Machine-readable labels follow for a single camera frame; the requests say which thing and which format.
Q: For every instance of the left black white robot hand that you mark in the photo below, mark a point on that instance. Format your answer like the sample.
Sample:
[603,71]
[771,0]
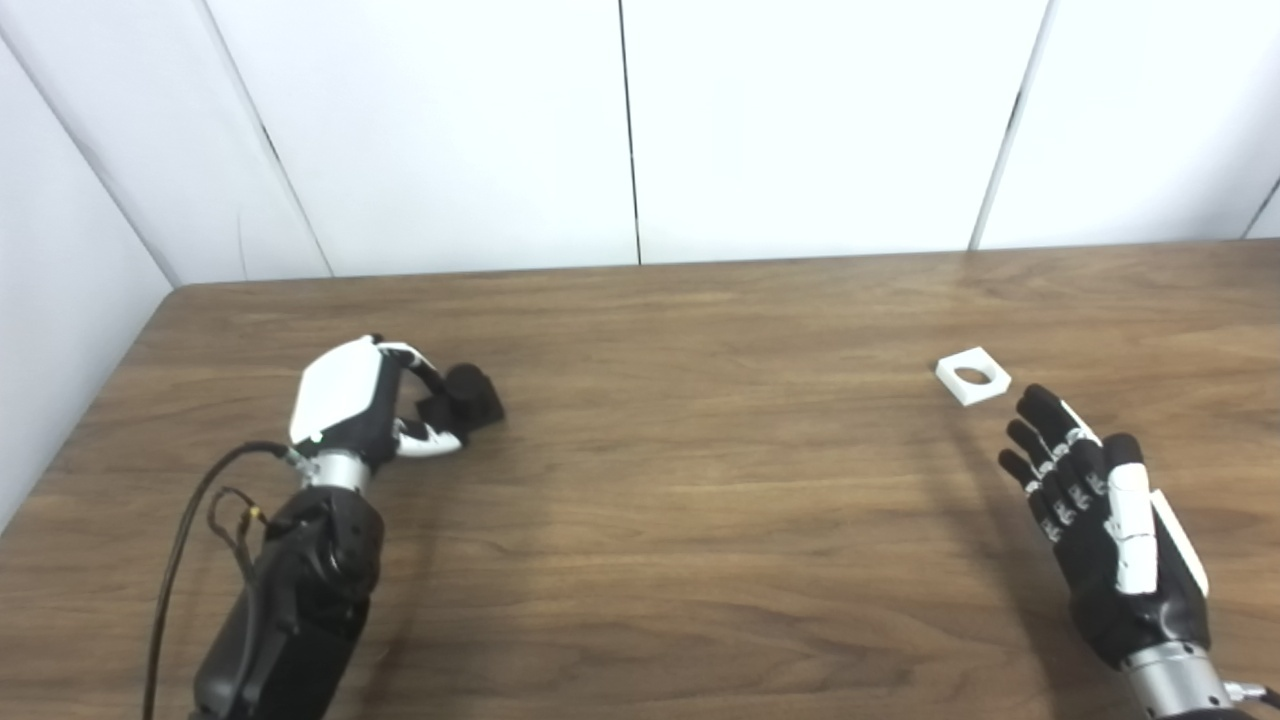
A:
[340,395]

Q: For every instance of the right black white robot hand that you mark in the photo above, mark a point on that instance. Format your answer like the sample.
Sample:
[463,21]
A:
[1100,590]

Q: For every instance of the black peg with square base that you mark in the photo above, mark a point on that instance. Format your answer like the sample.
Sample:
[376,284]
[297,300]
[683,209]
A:
[475,395]

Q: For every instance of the white square piece with hole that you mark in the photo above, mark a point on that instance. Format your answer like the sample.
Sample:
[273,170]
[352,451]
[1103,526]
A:
[965,392]

